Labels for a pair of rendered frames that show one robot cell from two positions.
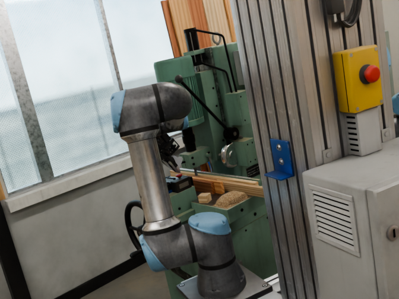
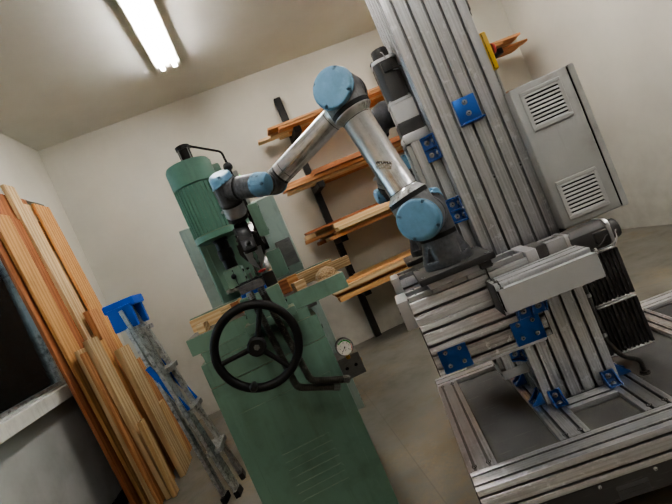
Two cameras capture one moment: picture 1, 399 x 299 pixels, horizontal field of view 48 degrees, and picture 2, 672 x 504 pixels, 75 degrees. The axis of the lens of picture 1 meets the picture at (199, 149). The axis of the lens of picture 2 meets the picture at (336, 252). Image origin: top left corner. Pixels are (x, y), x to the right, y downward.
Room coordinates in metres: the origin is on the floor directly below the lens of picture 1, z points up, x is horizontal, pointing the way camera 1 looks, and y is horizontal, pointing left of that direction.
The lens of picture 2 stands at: (0.84, 1.33, 1.03)
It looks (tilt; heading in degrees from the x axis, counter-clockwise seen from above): 2 degrees down; 300
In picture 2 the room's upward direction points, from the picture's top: 23 degrees counter-clockwise
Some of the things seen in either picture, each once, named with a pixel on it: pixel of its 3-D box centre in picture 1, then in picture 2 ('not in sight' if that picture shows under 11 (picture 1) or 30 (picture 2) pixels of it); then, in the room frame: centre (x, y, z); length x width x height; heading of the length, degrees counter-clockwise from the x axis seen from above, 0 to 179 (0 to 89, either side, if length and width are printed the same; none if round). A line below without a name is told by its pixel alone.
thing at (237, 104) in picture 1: (240, 107); (255, 221); (2.04, -0.22, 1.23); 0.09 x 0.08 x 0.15; 128
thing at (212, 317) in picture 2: (209, 180); (264, 295); (1.99, -0.02, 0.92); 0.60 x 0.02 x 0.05; 38
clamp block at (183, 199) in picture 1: (175, 199); (264, 302); (1.86, 0.15, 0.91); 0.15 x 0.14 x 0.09; 38
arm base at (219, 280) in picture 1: (218, 270); (443, 247); (1.24, 0.02, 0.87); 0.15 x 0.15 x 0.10
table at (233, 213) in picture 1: (192, 201); (269, 311); (1.91, 0.08, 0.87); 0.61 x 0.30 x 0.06; 38
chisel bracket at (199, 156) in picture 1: (196, 158); (237, 278); (2.04, 0.02, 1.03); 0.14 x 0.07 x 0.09; 128
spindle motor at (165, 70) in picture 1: (179, 92); (203, 202); (2.03, 0.04, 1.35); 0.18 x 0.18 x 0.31
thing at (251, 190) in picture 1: (221, 185); (287, 286); (1.90, -0.06, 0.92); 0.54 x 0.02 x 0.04; 38
